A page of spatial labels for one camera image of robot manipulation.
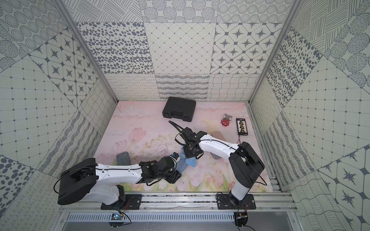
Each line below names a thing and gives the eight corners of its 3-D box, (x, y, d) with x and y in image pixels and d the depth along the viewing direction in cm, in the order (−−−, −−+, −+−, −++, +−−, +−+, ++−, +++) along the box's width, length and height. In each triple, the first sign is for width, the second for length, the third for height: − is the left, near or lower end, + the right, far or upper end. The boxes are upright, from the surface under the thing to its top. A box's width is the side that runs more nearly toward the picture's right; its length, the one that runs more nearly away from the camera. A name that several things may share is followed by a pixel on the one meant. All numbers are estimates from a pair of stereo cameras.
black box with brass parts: (237, 134, 103) (238, 133, 102) (235, 119, 112) (236, 117, 111) (246, 135, 103) (248, 134, 101) (244, 120, 112) (245, 118, 110)
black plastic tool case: (161, 116, 111) (161, 113, 108) (169, 99, 123) (169, 96, 120) (192, 122, 107) (192, 119, 104) (197, 103, 120) (197, 100, 117)
